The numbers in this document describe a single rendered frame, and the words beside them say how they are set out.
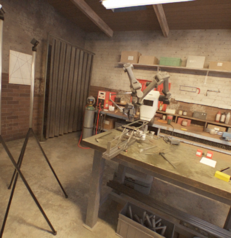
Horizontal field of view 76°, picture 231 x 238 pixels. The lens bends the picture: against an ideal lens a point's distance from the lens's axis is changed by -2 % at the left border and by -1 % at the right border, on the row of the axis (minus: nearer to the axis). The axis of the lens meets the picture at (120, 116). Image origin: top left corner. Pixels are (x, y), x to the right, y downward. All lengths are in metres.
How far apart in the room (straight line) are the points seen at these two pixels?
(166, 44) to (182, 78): 0.83
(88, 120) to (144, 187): 1.78
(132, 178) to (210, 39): 2.96
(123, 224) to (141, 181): 0.64
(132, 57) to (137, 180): 2.56
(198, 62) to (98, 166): 2.67
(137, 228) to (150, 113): 1.28
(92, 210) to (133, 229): 0.40
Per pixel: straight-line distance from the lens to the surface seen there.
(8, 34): 3.54
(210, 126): 3.35
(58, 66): 3.56
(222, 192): 1.11
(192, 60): 3.33
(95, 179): 1.47
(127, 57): 3.67
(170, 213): 1.81
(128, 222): 1.64
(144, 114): 2.08
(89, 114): 3.20
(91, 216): 1.72
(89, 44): 4.71
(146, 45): 3.87
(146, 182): 2.12
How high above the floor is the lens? 1.35
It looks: 10 degrees down
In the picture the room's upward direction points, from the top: 9 degrees clockwise
